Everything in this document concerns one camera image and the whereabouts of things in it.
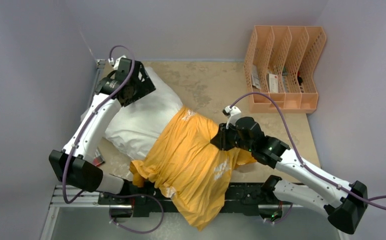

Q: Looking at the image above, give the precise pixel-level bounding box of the pink plastic file organizer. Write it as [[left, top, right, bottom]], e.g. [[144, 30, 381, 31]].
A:
[[244, 25, 327, 114]]

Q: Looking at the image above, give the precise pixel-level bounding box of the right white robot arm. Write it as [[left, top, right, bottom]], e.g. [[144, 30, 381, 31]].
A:
[[210, 116, 368, 235]]

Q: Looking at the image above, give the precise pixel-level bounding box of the white paper packet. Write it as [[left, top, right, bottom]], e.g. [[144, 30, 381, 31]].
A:
[[251, 65, 262, 90]]

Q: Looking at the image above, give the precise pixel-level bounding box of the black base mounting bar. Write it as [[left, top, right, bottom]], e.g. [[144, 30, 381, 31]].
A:
[[98, 182, 291, 221]]

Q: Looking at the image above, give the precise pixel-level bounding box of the white label box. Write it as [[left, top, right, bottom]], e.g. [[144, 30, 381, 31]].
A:
[[267, 73, 279, 93]]

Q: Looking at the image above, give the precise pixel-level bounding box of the orange cartoon pillowcase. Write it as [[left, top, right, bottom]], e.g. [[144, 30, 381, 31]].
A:
[[130, 106, 255, 231]]

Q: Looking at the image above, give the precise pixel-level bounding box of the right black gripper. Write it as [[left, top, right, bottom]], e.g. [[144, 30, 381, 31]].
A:
[[211, 121, 254, 153]]

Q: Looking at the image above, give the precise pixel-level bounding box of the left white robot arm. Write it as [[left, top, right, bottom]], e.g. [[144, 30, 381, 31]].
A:
[[48, 57, 156, 205]]

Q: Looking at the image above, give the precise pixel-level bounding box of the purple cable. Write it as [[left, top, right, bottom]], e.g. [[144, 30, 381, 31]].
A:
[[61, 44, 165, 235], [229, 92, 386, 225]]

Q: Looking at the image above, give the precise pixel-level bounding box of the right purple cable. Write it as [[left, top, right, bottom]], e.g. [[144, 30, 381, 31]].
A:
[[229, 92, 386, 225]]

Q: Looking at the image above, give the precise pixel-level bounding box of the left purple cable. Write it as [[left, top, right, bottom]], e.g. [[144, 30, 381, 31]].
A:
[[61, 44, 165, 235]]

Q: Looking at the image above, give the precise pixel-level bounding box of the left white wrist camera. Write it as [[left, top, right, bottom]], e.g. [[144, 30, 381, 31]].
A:
[[108, 55, 126, 69]]

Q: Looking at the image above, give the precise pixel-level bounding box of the marker pen pack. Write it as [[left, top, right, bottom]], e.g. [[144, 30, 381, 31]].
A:
[[92, 148, 105, 167]]

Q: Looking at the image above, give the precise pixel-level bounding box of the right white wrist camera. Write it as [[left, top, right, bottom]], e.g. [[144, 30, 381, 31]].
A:
[[222, 106, 242, 129]]

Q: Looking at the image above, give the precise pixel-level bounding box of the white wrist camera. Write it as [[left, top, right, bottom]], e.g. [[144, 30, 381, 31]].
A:
[[108, 55, 126, 69], [222, 106, 242, 129]]

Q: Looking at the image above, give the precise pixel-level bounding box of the white pillow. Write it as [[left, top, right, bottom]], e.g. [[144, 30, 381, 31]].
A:
[[103, 66, 183, 160]]

